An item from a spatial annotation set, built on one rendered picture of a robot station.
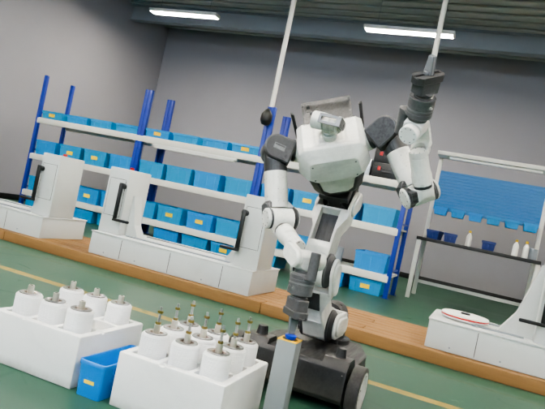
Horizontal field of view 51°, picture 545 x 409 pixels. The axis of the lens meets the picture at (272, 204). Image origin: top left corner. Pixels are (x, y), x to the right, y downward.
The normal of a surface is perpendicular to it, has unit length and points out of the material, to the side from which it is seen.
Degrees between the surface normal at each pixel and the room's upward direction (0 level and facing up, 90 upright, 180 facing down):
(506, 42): 90
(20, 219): 90
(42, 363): 90
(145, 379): 90
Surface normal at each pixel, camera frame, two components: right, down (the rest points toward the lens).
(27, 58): 0.91, 0.19
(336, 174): 0.04, 0.80
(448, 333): -0.36, -0.07
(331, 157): -0.11, 0.16
